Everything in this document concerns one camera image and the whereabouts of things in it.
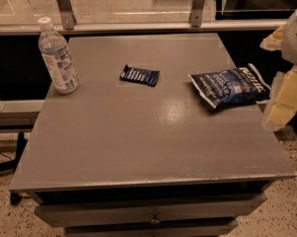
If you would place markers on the dark blue rxbar wrapper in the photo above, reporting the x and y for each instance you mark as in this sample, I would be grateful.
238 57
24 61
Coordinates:
139 76

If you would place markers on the grey table with drawers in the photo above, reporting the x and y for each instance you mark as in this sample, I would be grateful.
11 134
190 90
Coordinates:
121 159

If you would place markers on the metal window railing frame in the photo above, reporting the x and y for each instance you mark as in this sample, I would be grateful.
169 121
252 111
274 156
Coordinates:
19 17

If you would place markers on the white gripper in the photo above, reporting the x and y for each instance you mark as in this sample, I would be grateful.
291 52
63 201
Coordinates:
295 39

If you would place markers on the blue kettle chips bag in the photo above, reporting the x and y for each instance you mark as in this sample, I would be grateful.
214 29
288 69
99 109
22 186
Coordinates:
241 85

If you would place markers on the clear plastic water bottle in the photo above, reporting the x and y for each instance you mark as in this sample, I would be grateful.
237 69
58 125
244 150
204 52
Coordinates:
56 55

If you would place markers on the black stand base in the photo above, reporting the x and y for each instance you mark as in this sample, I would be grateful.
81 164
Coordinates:
12 164

